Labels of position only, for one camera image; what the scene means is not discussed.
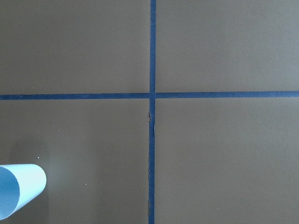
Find light blue plastic cup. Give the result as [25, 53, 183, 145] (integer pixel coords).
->
[0, 164, 47, 220]

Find right side crossing tape strip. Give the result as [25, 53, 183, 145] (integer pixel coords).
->
[0, 91, 299, 100]

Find right side blue tape strip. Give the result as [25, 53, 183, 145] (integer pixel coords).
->
[148, 0, 157, 224]

